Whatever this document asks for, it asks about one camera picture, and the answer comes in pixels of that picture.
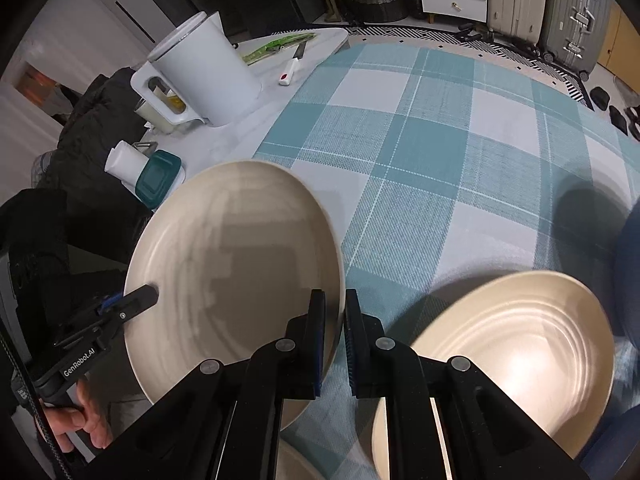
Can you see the teal white checkered tablecloth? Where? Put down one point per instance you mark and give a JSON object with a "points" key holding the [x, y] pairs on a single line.
{"points": [[442, 172]]}

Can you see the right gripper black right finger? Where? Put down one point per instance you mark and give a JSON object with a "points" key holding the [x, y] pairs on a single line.
{"points": [[365, 349]]}

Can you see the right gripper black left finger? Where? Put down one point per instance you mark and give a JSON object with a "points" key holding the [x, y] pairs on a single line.
{"points": [[287, 369]]}

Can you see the cream plate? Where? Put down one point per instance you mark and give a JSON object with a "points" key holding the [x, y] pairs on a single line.
{"points": [[508, 383], [234, 253]]}

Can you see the teal lidded white box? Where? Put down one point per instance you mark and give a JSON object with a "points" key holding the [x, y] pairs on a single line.
{"points": [[157, 178]]}

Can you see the white handled knife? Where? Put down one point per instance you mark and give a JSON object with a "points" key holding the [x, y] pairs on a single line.
{"points": [[289, 71]]}

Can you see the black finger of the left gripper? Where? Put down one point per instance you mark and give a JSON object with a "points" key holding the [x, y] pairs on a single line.
{"points": [[123, 307]]}

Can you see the silver grey suitcase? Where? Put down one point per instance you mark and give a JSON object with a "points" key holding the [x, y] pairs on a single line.
{"points": [[573, 33]]}

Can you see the person's left hand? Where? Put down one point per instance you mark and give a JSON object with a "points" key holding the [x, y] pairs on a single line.
{"points": [[86, 415]]}

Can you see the small white cup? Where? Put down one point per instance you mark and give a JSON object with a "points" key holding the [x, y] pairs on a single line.
{"points": [[125, 163]]}

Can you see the blue bowl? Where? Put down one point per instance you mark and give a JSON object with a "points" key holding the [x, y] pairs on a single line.
{"points": [[626, 274]]}

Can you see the white electric kettle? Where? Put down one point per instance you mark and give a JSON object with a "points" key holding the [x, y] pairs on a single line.
{"points": [[197, 62]]}

